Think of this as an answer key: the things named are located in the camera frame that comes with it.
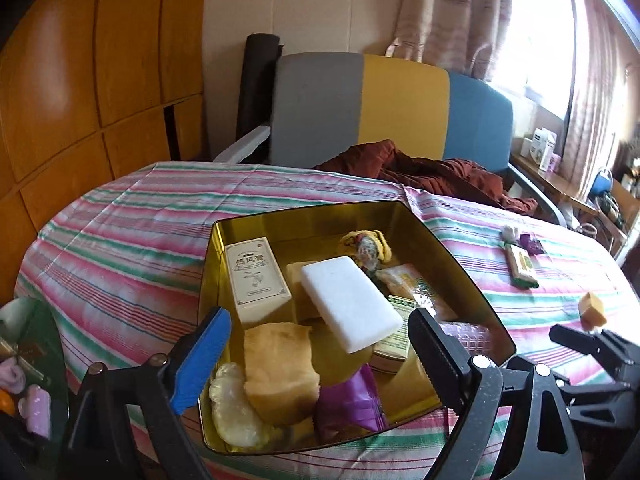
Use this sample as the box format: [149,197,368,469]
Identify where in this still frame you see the white blue carton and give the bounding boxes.
[531,128,557,170]

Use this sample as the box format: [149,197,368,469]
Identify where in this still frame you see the white medicine carton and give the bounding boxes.
[223,236,292,330]

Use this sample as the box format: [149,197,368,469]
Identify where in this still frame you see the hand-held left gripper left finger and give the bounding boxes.
[65,306,232,480]

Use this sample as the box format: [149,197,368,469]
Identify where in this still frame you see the grey yellow blue chair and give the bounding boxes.
[212,51,568,226]

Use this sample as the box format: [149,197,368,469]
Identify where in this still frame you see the lavender plush item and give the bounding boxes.
[0,360,25,392]

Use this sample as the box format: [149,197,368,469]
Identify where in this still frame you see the small purple wrapper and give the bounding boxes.
[520,232,546,256]

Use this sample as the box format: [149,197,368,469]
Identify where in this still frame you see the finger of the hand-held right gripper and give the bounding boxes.
[600,329,640,363]
[549,325,631,386]

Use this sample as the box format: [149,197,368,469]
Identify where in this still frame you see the small yellow sponge piece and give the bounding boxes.
[579,291,608,331]

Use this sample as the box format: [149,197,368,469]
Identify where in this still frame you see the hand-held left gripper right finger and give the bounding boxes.
[406,306,583,480]

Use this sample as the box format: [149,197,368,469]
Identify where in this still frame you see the long yellow green snack packet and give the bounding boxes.
[504,242,541,290]

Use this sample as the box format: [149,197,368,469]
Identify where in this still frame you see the wooden wardrobe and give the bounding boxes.
[0,0,211,261]

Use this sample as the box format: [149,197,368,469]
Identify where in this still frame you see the clear plastic packet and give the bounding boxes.
[440,320,493,356]

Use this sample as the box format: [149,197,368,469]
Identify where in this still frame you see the black rolled mat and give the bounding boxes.
[237,33,283,148]

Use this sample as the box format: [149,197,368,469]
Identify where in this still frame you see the dark red cloth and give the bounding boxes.
[314,140,538,218]

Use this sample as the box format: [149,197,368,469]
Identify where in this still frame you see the pale yellow plastic-wrapped pastry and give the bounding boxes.
[209,362,281,450]

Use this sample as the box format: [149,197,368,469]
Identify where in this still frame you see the wooden side desk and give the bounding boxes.
[510,152,640,261]

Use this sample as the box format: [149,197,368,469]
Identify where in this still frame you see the small green striped box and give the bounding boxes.
[372,295,426,373]

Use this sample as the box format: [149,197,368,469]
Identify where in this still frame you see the gold metal tin box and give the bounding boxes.
[197,201,517,456]

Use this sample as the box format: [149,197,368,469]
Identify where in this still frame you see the white foam sponge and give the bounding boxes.
[300,256,405,355]

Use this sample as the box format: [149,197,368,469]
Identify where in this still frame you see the orange snack packet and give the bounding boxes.
[375,262,458,323]

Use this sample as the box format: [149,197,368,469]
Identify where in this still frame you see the green tray with items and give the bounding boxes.
[0,297,71,480]

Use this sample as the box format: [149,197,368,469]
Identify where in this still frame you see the purple foil packet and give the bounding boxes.
[314,364,390,443]

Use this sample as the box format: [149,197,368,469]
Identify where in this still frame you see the striped tablecloth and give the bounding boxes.
[15,160,640,480]

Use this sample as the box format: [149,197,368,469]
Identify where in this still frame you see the blue jug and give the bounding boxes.
[589,169,613,198]

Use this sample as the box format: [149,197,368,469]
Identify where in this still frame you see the pink striped curtain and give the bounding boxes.
[565,0,636,201]

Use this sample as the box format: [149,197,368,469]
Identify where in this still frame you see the large yellow sponge block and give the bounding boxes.
[243,322,321,413]

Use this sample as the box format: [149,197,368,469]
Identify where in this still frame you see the patterned beige curtain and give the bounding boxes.
[387,0,516,81]

